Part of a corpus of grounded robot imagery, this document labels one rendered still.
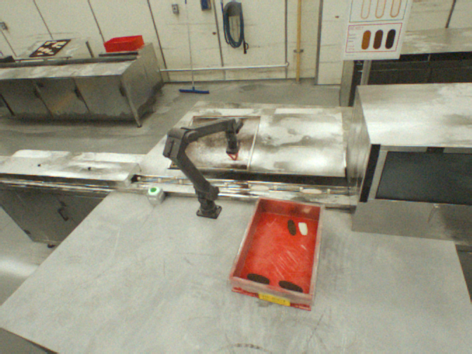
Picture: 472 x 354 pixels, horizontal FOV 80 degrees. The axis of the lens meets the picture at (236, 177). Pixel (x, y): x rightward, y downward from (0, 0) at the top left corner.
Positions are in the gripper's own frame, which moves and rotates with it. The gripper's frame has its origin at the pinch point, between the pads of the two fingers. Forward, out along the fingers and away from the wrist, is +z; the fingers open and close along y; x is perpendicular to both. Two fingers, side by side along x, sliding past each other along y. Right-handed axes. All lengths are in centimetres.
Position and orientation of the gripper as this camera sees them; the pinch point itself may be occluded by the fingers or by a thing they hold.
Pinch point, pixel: (235, 156)
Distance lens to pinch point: 164.3
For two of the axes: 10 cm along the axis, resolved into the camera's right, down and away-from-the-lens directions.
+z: 1.4, 6.6, 7.4
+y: -2.5, 7.4, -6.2
